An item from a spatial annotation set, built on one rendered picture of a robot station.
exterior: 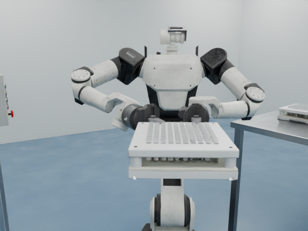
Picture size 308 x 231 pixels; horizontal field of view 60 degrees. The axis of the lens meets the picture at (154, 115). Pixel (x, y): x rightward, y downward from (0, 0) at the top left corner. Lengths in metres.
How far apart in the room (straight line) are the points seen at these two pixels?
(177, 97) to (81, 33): 3.45
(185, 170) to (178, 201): 0.63
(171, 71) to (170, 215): 0.63
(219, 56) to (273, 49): 4.55
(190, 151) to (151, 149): 0.09
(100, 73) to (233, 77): 0.59
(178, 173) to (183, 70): 0.69
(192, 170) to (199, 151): 0.05
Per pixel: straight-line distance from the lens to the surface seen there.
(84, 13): 4.61
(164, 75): 1.22
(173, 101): 1.25
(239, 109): 1.11
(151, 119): 0.82
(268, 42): 5.91
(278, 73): 5.73
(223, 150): 0.61
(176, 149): 0.59
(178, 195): 1.24
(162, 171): 0.61
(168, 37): 1.27
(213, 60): 1.29
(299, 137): 1.49
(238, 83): 1.23
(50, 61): 4.44
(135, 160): 0.61
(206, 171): 0.62
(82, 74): 1.14
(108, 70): 1.23
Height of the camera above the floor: 1.27
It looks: 13 degrees down
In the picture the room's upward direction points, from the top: straight up
